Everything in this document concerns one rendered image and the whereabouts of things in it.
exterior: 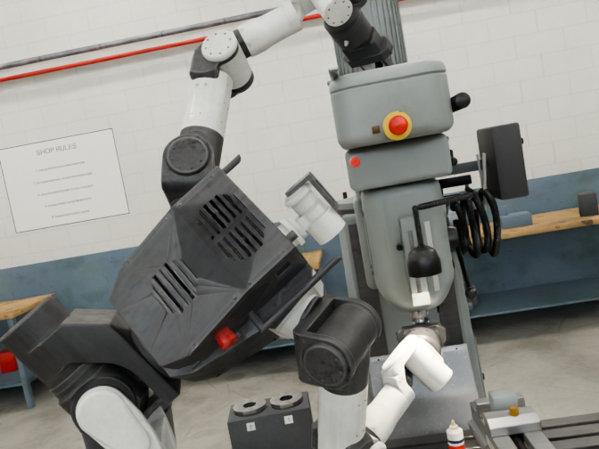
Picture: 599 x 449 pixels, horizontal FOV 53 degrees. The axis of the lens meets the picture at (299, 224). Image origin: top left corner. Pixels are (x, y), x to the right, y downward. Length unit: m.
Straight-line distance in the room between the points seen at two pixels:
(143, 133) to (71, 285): 1.69
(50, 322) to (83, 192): 5.20
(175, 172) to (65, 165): 5.24
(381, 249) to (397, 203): 0.12
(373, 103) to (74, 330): 0.74
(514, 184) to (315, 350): 0.97
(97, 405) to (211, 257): 0.33
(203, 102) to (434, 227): 0.62
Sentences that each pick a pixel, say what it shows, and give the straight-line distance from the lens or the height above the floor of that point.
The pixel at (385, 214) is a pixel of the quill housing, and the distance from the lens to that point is 1.45.
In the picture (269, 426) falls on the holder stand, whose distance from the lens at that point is 1.66.
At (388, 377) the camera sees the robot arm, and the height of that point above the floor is 1.24.
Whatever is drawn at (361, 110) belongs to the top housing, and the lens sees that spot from 1.32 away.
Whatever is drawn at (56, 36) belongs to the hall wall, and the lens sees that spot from 6.47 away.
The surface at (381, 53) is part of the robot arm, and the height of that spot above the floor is 1.93.
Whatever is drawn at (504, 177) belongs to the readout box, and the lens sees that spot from 1.79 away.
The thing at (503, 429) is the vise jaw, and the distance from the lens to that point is 1.64.
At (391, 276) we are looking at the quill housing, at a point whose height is 1.41.
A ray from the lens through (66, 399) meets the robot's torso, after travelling 1.15.
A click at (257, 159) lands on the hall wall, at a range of 5.80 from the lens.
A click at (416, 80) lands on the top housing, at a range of 1.33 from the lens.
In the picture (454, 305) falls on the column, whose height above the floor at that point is 1.19.
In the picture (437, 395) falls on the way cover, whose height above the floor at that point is 0.93.
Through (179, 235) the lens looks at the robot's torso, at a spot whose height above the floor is 1.64.
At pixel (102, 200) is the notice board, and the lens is 6.23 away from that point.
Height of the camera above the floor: 1.72
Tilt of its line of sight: 6 degrees down
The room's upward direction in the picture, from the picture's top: 10 degrees counter-clockwise
